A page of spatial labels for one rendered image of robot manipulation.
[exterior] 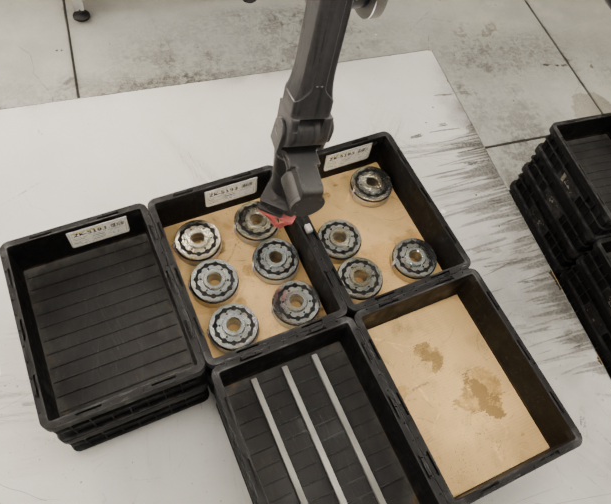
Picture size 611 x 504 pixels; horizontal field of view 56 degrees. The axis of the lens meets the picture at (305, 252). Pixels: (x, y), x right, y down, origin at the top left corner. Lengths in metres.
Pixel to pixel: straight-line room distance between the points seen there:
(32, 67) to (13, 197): 1.41
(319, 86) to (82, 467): 0.91
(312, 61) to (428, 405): 0.74
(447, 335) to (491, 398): 0.16
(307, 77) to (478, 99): 2.22
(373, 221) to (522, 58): 2.05
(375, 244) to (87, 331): 0.66
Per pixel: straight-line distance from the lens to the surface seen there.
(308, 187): 0.88
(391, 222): 1.41
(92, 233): 1.31
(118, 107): 1.78
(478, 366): 1.32
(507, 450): 1.29
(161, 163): 1.64
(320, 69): 0.82
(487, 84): 3.10
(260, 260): 1.28
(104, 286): 1.32
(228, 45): 2.99
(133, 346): 1.25
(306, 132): 0.88
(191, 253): 1.29
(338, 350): 1.25
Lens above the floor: 1.99
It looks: 60 degrees down
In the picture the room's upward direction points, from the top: 12 degrees clockwise
